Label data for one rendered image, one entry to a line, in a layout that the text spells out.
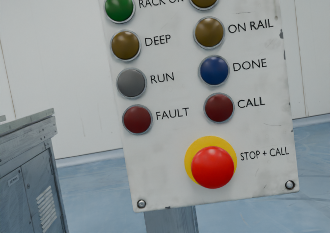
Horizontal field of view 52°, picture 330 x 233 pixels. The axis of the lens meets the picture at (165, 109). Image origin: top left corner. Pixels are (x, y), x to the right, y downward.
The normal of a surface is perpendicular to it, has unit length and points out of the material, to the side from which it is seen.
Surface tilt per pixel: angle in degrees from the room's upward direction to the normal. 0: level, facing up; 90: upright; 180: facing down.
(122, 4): 90
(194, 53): 90
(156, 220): 90
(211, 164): 85
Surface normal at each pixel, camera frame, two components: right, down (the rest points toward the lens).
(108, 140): 0.11, 0.11
